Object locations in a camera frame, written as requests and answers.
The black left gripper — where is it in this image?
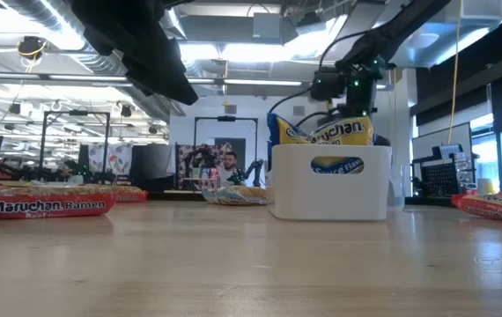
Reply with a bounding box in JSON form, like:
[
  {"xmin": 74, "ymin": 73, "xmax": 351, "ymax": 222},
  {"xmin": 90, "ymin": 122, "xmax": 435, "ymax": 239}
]
[{"xmin": 69, "ymin": 0, "xmax": 199, "ymax": 107}]

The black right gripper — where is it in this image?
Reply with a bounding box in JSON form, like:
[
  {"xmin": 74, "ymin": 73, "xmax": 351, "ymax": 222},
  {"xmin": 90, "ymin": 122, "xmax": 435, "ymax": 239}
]
[{"xmin": 341, "ymin": 55, "xmax": 387, "ymax": 121}]

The white plastic bin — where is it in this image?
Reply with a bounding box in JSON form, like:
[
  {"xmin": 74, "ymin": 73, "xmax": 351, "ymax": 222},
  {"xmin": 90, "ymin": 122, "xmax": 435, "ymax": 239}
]
[{"xmin": 268, "ymin": 144, "xmax": 393, "ymax": 222}]

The red Maruchan ramen pack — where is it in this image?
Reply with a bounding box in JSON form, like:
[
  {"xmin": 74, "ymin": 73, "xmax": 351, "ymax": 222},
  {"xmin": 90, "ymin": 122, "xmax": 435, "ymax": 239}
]
[
  {"xmin": 450, "ymin": 184, "xmax": 502, "ymax": 226},
  {"xmin": 112, "ymin": 184, "xmax": 149, "ymax": 204},
  {"xmin": 0, "ymin": 181, "xmax": 116, "ymax": 220}
]

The pale-edged Maruchan ramen pack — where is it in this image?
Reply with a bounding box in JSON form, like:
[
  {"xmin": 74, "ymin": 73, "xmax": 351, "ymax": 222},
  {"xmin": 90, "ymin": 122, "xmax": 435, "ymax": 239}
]
[{"xmin": 201, "ymin": 184, "xmax": 275, "ymax": 207}]

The whiteboard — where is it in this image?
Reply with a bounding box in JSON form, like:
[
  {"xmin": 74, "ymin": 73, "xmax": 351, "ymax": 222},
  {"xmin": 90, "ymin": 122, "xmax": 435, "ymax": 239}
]
[{"xmin": 410, "ymin": 122, "xmax": 473, "ymax": 173}]

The dark patterned fabric board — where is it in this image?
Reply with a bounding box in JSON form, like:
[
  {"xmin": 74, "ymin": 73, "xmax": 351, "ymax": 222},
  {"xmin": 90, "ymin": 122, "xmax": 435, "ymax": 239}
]
[{"xmin": 175, "ymin": 143, "xmax": 234, "ymax": 191}]

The clear plastic bin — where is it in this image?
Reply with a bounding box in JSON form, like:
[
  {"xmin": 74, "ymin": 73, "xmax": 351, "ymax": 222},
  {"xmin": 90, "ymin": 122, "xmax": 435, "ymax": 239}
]
[{"xmin": 385, "ymin": 144, "xmax": 409, "ymax": 208}]

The dark grey panel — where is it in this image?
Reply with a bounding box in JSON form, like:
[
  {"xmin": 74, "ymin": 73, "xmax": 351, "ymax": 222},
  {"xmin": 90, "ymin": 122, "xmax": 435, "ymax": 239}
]
[{"xmin": 129, "ymin": 144, "xmax": 177, "ymax": 191}]

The white patterned cloth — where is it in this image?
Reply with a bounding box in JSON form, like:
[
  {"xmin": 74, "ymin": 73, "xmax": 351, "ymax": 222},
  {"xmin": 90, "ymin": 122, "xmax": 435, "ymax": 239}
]
[{"xmin": 86, "ymin": 143, "xmax": 134, "ymax": 177}]

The black perforated crate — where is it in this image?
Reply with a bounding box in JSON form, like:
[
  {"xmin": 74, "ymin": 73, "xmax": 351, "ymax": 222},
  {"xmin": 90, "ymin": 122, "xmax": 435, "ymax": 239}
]
[{"xmin": 420, "ymin": 160, "xmax": 461, "ymax": 198}]

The grey ceiling ventilation box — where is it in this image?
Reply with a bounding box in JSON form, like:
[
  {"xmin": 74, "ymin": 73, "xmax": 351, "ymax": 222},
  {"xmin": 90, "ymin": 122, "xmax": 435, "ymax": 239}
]
[{"xmin": 252, "ymin": 11, "xmax": 286, "ymax": 45}]

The person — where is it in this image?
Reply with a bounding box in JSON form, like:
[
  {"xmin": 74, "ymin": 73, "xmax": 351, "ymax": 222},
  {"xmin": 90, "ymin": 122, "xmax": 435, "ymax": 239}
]
[{"xmin": 219, "ymin": 151, "xmax": 244, "ymax": 187}]

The black background table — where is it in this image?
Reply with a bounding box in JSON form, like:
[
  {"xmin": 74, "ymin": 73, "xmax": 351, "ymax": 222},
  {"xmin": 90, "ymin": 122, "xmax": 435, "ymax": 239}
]
[{"xmin": 147, "ymin": 188, "xmax": 206, "ymax": 203}]

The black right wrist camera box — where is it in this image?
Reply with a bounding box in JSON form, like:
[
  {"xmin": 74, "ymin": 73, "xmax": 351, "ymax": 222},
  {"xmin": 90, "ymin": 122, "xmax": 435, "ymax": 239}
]
[{"xmin": 310, "ymin": 70, "xmax": 348, "ymax": 103}]

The black gantry frame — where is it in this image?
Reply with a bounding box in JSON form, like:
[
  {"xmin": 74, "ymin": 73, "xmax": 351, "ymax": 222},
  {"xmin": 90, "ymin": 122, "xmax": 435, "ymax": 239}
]
[
  {"xmin": 192, "ymin": 115, "xmax": 260, "ymax": 190},
  {"xmin": 38, "ymin": 109, "xmax": 112, "ymax": 182}
]

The silver rectangular air duct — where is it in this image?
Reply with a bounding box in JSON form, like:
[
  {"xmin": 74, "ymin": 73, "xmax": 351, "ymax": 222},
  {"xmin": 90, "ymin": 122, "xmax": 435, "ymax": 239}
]
[{"xmin": 325, "ymin": 0, "xmax": 502, "ymax": 70}]

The hanging yellow cable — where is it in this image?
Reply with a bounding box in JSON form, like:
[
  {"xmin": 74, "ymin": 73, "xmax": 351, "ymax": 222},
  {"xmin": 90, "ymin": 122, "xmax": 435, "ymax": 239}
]
[{"xmin": 447, "ymin": 0, "xmax": 464, "ymax": 133}]

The black reel with yellow cable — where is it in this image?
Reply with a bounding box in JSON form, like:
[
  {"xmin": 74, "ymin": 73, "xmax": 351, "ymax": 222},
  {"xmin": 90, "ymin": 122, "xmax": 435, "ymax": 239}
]
[{"xmin": 16, "ymin": 35, "xmax": 48, "ymax": 62}]

